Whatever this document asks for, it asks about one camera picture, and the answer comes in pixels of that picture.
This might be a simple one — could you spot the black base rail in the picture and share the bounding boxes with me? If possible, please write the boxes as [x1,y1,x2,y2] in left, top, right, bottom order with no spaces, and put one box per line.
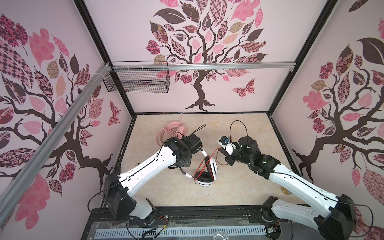
[87,205,265,226]

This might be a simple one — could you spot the black wire basket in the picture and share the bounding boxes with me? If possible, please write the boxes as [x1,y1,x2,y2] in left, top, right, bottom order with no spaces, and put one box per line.
[103,60,171,94]

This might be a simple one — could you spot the aluminium frame bar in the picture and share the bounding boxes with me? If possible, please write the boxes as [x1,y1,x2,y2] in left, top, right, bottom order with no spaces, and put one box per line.
[111,61,297,72]
[1,63,111,225]

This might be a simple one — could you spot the red headphone cable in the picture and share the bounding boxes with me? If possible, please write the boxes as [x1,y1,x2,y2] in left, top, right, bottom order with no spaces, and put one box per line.
[193,146,230,182]

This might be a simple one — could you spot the white perforated cable tray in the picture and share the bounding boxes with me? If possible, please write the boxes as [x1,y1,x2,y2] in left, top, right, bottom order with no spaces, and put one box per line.
[93,226,266,240]

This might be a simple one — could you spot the aluminium frame bar back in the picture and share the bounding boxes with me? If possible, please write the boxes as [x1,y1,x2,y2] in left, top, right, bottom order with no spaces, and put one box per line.
[111,61,297,72]

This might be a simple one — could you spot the aluminium frame bar left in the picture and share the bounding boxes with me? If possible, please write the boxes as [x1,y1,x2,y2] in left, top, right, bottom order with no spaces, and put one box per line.
[1,63,111,225]

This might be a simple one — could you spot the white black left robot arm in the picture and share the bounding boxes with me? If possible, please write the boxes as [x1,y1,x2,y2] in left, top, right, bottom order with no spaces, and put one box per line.
[103,134,207,224]

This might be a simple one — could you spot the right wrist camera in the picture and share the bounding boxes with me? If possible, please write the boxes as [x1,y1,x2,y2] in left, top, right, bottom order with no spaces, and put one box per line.
[218,136,237,156]

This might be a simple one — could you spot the white black headphones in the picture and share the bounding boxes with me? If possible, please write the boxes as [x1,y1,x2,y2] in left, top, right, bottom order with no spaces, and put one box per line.
[179,150,218,188]

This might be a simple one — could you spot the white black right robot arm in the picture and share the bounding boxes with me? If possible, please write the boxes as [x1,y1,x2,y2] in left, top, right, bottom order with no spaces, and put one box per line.
[218,136,356,240]

